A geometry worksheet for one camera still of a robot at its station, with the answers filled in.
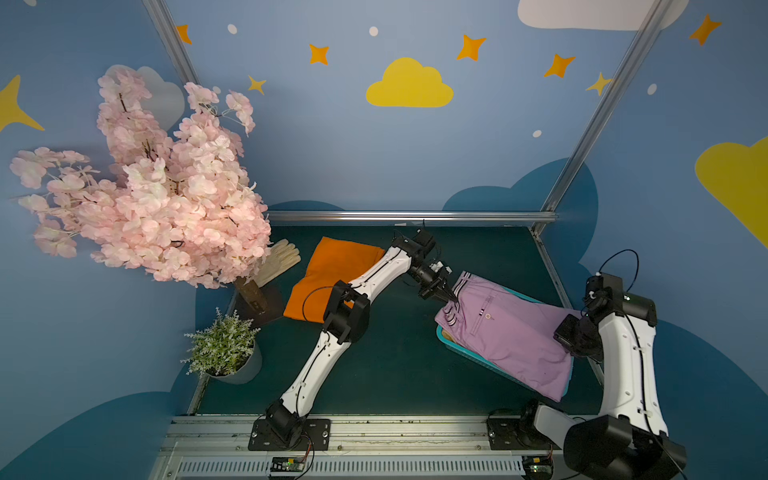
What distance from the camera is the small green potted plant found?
71 centimetres

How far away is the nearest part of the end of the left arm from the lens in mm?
836

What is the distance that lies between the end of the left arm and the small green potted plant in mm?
463
